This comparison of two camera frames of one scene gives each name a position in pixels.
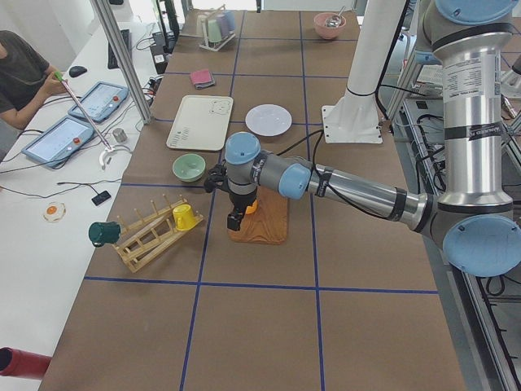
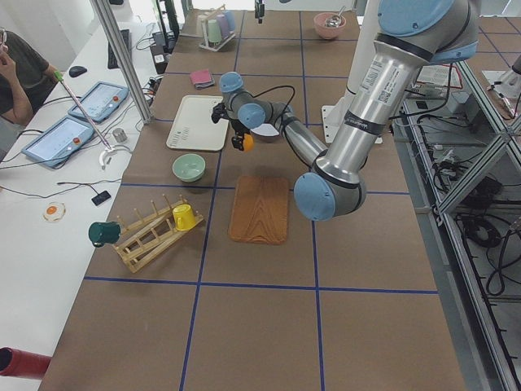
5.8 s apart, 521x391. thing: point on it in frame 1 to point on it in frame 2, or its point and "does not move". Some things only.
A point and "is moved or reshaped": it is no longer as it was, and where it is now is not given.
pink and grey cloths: (202, 79) does not move
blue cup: (230, 19) does not move
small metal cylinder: (120, 135) does not move
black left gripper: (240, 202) to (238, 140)
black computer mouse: (76, 71) does not move
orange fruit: (251, 208) is moved or reshaped
